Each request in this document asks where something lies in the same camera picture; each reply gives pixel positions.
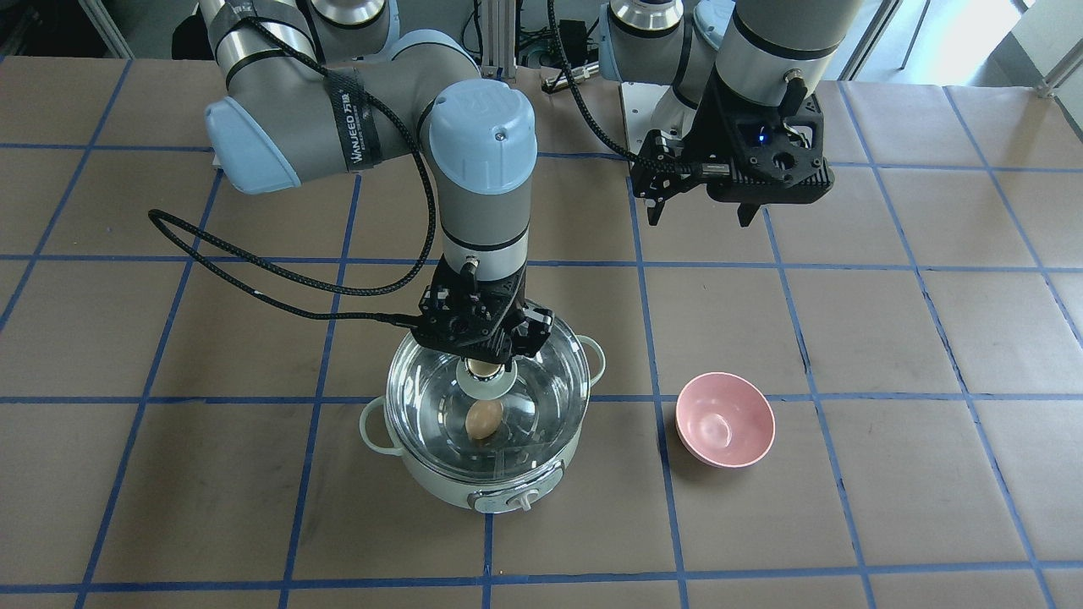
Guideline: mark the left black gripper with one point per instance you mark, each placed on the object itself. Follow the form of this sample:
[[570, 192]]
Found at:
[[709, 125]]

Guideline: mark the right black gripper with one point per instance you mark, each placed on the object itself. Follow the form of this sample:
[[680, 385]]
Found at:
[[535, 329]]

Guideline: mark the brown egg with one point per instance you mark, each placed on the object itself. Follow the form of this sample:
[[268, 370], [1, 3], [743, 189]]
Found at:
[[483, 418]]

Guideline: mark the glass pot lid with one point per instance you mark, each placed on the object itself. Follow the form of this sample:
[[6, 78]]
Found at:
[[544, 401]]

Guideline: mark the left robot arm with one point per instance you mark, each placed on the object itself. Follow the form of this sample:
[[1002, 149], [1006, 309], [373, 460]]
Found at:
[[748, 45]]

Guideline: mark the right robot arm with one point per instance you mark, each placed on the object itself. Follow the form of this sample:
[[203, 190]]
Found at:
[[317, 88]]

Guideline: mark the pale green cooking pot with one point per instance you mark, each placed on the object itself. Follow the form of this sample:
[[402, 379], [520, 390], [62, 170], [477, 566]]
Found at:
[[484, 496]]

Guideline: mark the pink bowl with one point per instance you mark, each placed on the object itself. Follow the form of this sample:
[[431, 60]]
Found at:
[[724, 421]]

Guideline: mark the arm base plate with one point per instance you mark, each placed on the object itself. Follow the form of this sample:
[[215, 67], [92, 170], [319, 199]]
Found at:
[[647, 107]]

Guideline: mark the aluminium frame post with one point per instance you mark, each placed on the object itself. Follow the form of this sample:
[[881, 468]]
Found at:
[[499, 37]]

